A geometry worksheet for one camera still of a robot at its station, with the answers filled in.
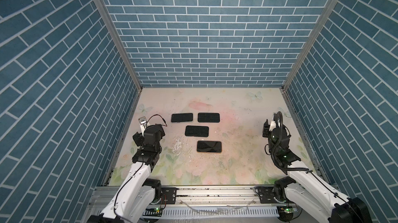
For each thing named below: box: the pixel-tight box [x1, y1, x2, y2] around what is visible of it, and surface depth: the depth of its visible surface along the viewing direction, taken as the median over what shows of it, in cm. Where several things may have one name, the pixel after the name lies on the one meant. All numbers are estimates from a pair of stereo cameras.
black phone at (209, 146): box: [196, 140, 222, 153], surface depth 91 cm
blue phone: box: [171, 113, 194, 123], surface depth 107 cm
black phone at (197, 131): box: [184, 125, 210, 138], surface depth 102 cm
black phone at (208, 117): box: [197, 112, 220, 123], surface depth 107 cm
